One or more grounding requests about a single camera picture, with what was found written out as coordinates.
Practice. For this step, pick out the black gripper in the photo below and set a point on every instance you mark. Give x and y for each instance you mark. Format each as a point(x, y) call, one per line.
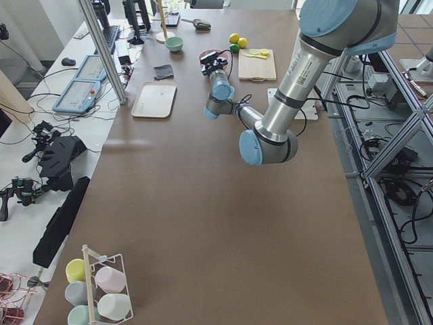
point(214, 68)

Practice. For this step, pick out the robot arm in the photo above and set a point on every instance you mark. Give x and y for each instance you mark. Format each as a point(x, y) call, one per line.
point(327, 29)

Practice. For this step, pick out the steel ice scoop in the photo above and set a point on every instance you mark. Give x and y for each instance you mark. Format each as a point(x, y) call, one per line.
point(198, 23)

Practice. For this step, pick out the wooden cup tree stand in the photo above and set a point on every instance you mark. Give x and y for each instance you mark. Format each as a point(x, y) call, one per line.
point(161, 37)

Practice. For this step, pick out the pink cup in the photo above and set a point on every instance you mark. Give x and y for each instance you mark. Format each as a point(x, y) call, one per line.
point(110, 280)

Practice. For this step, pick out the yellow cup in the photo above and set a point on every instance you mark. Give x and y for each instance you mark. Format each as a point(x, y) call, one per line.
point(75, 270)

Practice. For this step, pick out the white cup rack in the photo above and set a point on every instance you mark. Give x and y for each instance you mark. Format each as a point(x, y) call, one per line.
point(93, 262)

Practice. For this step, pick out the white cup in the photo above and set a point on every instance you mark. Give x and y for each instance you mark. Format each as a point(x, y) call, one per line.
point(114, 306)

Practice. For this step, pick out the grey cup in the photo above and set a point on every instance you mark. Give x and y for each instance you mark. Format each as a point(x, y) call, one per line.
point(76, 293)

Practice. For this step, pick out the mint cup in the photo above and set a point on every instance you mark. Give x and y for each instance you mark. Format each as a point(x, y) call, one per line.
point(78, 315)

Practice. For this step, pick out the pink bowl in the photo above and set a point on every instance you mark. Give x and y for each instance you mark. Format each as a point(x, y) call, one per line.
point(222, 53)

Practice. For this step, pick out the green lime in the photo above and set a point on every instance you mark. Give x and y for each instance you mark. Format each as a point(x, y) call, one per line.
point(234, 48)

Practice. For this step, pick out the yellow lemon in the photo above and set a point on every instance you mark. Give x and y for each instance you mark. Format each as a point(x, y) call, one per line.
point(234, 38)
point(242, 42)

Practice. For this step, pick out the mint green bowl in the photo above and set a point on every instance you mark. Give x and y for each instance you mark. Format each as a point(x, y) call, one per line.
point(174, 44)

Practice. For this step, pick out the wooden cutting board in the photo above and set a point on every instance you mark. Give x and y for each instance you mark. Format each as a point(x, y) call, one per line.
point(255, 69)

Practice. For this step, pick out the grey folded cloth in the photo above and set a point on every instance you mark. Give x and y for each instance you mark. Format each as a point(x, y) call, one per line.
point(163, 72)

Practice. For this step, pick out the lemon slices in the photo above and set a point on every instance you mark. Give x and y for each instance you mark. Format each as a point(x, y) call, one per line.
point(257, 53)

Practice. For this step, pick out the white rabbit tray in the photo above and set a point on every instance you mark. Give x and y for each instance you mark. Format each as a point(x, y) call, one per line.
point(154, 99)

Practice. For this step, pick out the black keyboard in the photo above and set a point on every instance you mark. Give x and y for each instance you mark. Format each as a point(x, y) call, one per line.
point(110, 35)

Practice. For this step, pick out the teach pendant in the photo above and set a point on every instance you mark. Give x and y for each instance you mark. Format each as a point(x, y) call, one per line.
point(91, 69)
point(78, 97)

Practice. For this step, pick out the black computer mouse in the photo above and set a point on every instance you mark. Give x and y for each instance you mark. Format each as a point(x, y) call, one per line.
point(68, 62)

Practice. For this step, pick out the long black box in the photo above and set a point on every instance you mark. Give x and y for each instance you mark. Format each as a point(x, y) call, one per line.
point(60, 225)

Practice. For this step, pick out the steel jigger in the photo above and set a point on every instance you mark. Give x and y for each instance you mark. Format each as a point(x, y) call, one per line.
point(35, 281)

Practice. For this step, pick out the aluminium frame post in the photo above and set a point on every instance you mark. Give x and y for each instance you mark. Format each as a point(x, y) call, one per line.
point(103, 51)

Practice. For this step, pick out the copper wire bottle rack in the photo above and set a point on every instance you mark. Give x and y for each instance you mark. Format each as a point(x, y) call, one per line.
point(15, 296)

